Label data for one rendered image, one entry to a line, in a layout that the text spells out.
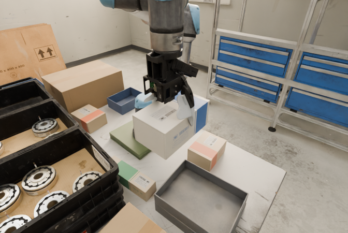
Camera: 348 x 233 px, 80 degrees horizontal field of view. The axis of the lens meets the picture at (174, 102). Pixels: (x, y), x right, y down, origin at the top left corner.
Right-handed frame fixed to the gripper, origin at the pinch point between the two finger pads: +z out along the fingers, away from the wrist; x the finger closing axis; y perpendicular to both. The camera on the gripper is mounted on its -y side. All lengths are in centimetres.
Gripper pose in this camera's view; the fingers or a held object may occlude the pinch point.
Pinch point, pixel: (173, 114)
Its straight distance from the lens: 60.1
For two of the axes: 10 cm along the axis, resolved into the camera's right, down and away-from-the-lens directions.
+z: 0.0, 8.4, 5.4
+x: 7.7, 3.5, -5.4
